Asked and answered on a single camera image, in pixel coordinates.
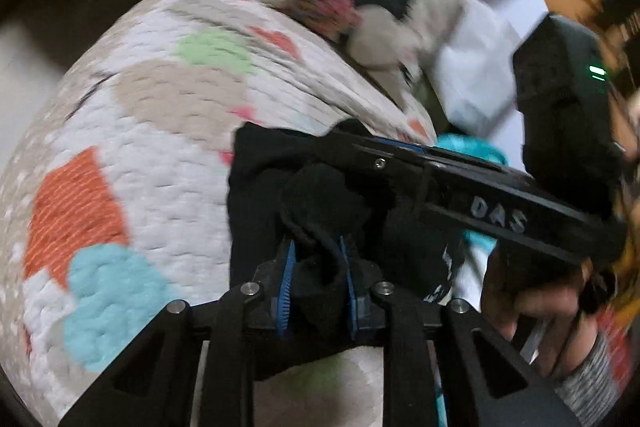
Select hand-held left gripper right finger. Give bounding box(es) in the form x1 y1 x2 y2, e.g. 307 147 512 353
339 234 583 427

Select black pants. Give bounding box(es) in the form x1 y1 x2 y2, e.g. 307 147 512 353
226 119 468 380

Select person's right hand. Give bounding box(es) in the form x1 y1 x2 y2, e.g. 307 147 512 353
481 238 603 380

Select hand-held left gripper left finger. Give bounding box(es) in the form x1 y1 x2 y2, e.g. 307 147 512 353
57 239 303 427

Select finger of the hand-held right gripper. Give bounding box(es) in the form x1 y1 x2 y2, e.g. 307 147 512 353
367 137 507 174
320 127 441 205

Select patchwork quilted blanket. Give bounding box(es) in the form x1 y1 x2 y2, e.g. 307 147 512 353
0 0 443 427

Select teal cloth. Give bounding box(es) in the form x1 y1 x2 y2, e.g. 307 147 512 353
436 133 510 255

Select white cloth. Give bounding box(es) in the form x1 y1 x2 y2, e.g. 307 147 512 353
427 0 551 138

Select person's right forearm grey sleeve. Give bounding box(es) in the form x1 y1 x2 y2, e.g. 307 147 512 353
552 331 627 417

